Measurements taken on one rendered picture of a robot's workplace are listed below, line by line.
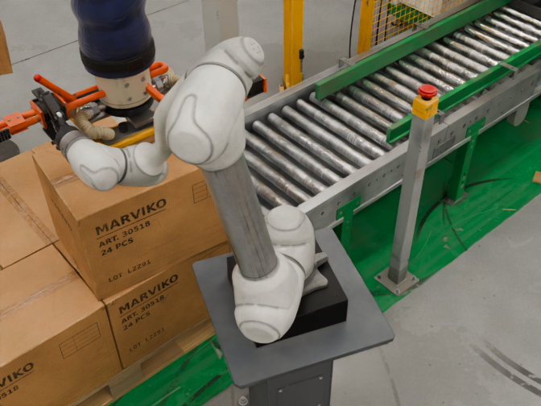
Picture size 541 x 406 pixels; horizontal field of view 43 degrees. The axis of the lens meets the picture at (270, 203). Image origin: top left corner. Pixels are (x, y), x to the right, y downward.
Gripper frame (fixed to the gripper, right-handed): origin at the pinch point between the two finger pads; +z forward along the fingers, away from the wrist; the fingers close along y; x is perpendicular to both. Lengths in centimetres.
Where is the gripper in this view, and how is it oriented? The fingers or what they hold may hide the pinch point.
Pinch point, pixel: (43, 110)
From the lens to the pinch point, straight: 220.7
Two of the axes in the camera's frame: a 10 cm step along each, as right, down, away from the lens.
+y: 0.1, 7.4, 6.8
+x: 7.9, -4.2, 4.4
